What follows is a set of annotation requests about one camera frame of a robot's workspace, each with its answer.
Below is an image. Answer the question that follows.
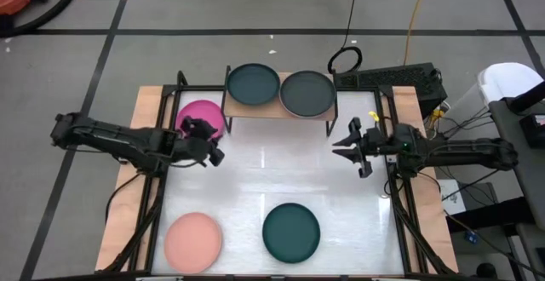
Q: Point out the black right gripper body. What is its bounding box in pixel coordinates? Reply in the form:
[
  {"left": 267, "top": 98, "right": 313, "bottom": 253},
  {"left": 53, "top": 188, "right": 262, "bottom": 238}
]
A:
[{"left": 347, "top": 117, "right": 385, "bottom": 179}]

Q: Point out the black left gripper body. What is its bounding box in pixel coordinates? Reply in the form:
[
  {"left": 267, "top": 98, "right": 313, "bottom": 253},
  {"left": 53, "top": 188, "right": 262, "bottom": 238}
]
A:
[{"left": 185, "top": 135, "right": 226, "bottom": 168}]

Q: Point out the magenta plate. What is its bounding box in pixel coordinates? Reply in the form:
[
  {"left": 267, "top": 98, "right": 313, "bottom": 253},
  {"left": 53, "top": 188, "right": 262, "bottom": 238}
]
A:
[{"left": 175, "top": 99, "right": 226, "bottom": 141}]

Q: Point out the dark grey plate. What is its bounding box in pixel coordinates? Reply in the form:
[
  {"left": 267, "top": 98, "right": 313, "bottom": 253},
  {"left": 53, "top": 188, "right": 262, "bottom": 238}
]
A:
[{"left": 279, "top": 70, "right": 337, "bottom": 118}]

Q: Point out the dark teal plate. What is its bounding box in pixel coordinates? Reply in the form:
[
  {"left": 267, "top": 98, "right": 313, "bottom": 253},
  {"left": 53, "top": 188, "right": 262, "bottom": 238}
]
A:
[{"left": 226, "top": 62, "right": 282, "bottom": 106}]

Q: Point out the wooden shelf with black legs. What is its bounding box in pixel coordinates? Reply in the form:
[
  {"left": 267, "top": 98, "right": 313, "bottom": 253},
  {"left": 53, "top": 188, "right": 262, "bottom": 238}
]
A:
[{"left": 221, "top": 65, "right": 340, "bottom": 138}]

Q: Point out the white table mat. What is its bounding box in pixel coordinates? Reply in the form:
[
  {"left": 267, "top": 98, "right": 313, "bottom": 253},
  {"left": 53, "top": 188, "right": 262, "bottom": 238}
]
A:
[{"left": 151, "top": 89, "right": 405, "bottom": 276}]

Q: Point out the salmon pink plate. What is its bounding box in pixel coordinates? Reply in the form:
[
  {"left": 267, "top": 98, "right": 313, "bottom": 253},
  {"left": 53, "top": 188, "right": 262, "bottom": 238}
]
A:
[{"left": 163, "top": 211, "right": 224, "bottom": 275}]

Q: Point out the green teal plate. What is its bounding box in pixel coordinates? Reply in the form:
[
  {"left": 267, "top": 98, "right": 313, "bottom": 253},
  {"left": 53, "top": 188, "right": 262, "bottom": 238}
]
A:
[{"left": 261, "top": 202, "right": 322, "bottom": 265}]

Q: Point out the white paper sign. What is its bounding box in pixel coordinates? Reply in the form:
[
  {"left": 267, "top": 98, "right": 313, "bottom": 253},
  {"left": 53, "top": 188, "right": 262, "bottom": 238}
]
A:
[{"left": 437, "top": 179, "right": 468, "bottom": 216}]

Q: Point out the white bin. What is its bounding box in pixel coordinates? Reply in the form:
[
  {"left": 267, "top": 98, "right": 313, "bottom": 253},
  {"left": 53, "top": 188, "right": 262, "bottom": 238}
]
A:
[{"left": 445, "top": 61, "right": 545, "bottom": 146}]

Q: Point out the grey desk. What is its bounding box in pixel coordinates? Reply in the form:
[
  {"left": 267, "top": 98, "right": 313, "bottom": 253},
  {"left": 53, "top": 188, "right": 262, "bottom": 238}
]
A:
[{"left": 488, "top": 93, "right": 545, "bottom": 232}]

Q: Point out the black device on desk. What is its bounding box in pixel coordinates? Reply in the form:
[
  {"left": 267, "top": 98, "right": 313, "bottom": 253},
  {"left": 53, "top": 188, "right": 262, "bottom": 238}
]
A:
[{"left": 519, "top": 112, "right": 545, "bottom": 149}]

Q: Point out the black metal table frame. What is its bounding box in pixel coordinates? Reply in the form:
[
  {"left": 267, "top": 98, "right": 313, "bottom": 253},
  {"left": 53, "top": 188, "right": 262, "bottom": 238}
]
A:
[{"left": 101, "top": 70, "right": 457, "bottom": 276}]

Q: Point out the black coiled cable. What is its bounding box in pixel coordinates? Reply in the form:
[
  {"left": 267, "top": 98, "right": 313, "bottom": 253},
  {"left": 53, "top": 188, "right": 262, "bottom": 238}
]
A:
[{"left": 326, "top": 0, "right": 364, "bottom": 75}]

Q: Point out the yellow cable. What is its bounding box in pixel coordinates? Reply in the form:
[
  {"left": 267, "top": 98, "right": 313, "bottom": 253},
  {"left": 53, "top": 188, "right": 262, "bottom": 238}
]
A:
[{"left": 402, "top": 0, "right": 431, "bottom": 66}]

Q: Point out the black vacuum hose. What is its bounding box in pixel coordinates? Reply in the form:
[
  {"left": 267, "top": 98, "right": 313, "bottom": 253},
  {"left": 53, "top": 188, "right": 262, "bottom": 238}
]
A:
[{"left": 0, "top": 0, "right": 78, "bottom": 38}]

